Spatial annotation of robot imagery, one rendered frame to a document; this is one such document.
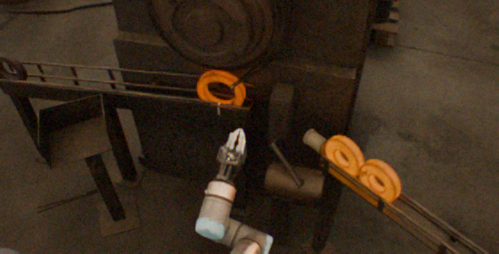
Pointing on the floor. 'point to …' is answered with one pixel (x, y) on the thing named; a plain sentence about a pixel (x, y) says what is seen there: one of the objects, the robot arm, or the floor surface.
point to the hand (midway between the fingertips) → (240, 133)
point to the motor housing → (276, 185)
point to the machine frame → (310, 32)
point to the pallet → (388, 0)
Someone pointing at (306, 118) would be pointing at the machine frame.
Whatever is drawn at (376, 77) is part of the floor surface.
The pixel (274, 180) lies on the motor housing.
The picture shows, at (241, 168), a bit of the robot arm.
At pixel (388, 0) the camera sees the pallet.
